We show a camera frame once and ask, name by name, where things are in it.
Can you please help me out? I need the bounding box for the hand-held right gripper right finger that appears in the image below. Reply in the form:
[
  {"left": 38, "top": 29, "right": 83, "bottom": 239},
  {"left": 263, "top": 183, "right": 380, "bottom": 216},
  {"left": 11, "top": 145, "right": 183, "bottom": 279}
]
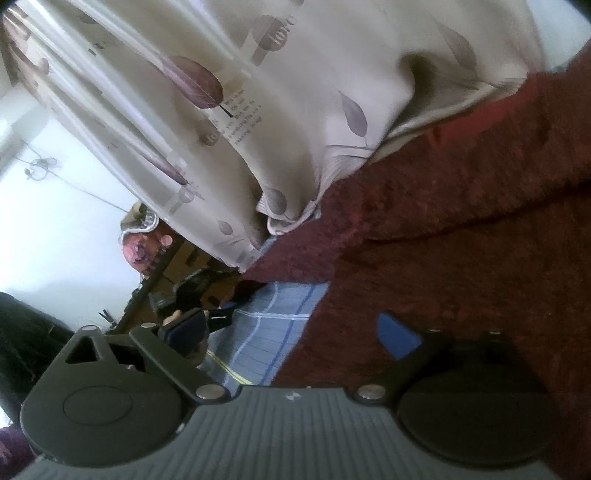
[{"left": 355, "top": 313, "right": 522, "bottom": 407}]

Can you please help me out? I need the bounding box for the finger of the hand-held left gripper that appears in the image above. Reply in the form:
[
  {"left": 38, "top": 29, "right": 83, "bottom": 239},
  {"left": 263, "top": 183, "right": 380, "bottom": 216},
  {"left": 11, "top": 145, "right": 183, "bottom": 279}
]
[{"left": 207, "top": 308, "right": 237, "bottom": 330}]

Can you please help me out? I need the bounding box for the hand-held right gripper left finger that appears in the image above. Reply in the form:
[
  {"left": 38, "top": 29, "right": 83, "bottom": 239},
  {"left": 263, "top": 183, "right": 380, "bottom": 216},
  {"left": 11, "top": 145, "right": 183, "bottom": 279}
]
[{"left": 62, "top": 308, "right": 232, "bottom": 407}]

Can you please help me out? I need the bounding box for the dark red fuzzy garment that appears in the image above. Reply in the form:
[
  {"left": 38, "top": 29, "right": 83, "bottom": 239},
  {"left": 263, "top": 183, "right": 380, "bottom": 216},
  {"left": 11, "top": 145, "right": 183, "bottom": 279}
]
[{"left": 240, "top": 60, "right": 591, "bottom": 480}]

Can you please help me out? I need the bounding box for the wooden cabinet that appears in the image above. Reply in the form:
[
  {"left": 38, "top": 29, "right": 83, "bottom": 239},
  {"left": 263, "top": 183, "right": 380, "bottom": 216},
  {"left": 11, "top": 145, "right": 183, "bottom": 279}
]
[{"left": 121, "top": 237, "right": 241, "bottom": 334}]

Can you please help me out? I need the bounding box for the blue plaid bed sheet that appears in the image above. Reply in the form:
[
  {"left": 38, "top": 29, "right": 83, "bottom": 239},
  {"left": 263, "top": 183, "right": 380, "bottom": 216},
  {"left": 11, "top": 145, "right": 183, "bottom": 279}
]
[{"left": 198, "top": 279, "right": 331, "bottom": 387}]

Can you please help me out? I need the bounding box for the pink stuffed toy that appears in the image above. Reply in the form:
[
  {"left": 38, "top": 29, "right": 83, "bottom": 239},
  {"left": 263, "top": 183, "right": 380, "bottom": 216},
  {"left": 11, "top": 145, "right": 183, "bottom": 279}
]
[{"left": 119, "top": 202, "right": 175, "bottom": 278}]

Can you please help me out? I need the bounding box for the dark cloth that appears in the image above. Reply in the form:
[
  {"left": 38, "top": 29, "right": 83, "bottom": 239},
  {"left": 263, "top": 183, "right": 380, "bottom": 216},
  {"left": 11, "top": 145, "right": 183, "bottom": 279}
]
[{"left": 0, "top": 291, "right": 75, "bottom": 412}]

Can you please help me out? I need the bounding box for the beige leaf-print curtain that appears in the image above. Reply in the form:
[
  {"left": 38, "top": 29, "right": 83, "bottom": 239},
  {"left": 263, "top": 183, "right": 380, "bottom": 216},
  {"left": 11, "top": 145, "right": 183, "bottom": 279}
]
[{"left": 0, "top": 0, "right": 550, "bottom": 274}]

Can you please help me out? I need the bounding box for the wall cable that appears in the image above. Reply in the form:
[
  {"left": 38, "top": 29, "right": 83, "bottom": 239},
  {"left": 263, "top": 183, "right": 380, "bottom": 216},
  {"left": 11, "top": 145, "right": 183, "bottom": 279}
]
[{"left": 14, "top": 138, "right": 132, "bottom": 214}]

